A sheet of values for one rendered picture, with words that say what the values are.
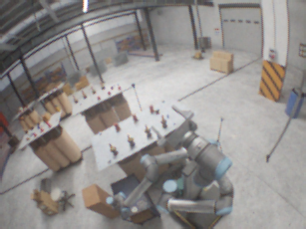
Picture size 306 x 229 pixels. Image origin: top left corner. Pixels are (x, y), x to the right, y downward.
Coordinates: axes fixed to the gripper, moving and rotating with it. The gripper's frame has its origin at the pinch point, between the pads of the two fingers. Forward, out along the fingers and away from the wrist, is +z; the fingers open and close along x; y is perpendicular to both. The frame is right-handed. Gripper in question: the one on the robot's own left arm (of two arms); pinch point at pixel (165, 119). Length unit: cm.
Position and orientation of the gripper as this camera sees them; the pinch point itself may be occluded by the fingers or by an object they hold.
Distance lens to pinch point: 58.0
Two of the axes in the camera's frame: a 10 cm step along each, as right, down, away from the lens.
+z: -5.9, -5.3, 6.0
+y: -3.9, -4.7, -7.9
